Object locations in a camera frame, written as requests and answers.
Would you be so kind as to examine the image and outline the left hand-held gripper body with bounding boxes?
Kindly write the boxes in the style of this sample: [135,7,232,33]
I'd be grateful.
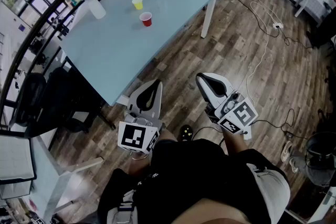
[117,104,164,157]

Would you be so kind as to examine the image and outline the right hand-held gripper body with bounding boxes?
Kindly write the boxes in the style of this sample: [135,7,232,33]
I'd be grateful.
[205,89,259,141]

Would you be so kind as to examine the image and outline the red plastic cup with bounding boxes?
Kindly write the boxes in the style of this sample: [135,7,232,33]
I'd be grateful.
[139,12,153,27]

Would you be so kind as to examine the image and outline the person's left forearm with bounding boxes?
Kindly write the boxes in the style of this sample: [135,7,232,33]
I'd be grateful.
[128,151,153,179]

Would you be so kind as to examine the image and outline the person's right forearm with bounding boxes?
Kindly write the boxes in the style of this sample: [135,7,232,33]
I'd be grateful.
[222,130,249,159]

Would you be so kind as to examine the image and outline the white table leg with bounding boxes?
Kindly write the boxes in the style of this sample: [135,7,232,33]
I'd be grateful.
[200,0,218,39]
[115,95,130,108]

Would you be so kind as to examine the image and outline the person's black shoe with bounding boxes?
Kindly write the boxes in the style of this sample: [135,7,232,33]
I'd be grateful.
[179,124,194,143]

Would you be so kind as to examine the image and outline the white sneaker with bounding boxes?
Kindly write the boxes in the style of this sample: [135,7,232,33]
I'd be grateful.
[288,157,300,174]
[280,140,293,163]

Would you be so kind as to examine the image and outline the black office chair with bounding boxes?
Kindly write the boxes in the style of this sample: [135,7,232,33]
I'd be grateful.
[10,72,48,129]
[39,67,91,134]

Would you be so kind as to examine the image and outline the person's black shirt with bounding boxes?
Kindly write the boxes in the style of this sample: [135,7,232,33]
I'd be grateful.
[97,138,289,224]

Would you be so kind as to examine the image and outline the person's beige shorts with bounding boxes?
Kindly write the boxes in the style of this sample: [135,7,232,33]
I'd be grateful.
[246,162,291,224]

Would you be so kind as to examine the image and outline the black floor fan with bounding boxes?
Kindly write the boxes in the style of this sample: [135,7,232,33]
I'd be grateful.
[304,131,336,173]

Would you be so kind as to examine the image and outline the white vase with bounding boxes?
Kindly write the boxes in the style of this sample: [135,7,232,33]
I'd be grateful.
[87,0,107,19]

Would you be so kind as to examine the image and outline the white side table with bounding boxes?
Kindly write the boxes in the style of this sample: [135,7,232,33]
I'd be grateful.
[293,0,330,27]

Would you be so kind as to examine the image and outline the black curved railing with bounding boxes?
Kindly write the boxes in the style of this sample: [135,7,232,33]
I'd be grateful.
[0,0,169,119]

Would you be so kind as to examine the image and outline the grey cushioned chair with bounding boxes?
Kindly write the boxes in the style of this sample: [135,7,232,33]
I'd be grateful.
[0,130,37,200]

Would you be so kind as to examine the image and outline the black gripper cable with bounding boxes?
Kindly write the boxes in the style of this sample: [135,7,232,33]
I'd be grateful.
[251,108,309,140]

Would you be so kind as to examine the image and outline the white floor cable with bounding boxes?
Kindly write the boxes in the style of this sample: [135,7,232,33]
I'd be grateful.
[230,0,283,103]

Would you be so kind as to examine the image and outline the black floor cable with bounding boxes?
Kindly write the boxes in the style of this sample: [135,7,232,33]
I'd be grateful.
[220,0,314,49]

